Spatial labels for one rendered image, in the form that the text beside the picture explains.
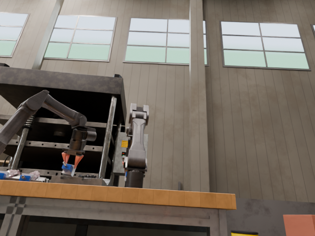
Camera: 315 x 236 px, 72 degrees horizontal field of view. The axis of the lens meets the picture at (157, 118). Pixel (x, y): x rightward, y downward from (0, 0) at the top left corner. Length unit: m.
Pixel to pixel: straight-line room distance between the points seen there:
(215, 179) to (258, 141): 1.17
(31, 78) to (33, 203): 1.89
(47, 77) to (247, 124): 3.74
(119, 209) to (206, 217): 0.24
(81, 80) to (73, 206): 1.78
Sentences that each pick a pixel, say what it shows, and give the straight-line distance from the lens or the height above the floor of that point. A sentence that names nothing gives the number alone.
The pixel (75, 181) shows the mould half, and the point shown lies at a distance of 1.24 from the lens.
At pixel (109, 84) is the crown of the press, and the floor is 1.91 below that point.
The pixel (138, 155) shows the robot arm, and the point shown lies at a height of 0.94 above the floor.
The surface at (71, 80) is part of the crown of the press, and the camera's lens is 2.36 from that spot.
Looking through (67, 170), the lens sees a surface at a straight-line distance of 1.24.
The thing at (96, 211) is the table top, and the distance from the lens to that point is 0.67.
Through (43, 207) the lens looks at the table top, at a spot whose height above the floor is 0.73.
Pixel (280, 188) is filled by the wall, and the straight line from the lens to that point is 4.66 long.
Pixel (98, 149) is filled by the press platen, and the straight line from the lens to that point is 2.10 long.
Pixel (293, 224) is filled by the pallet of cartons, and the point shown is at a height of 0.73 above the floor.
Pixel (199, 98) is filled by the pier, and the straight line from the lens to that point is 4.45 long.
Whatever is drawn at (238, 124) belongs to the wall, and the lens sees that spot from 4.72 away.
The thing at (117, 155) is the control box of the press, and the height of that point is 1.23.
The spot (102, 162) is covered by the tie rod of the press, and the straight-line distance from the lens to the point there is 1.99.
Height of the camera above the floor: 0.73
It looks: 24 degrees up
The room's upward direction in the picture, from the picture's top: 4 degrees clockwise
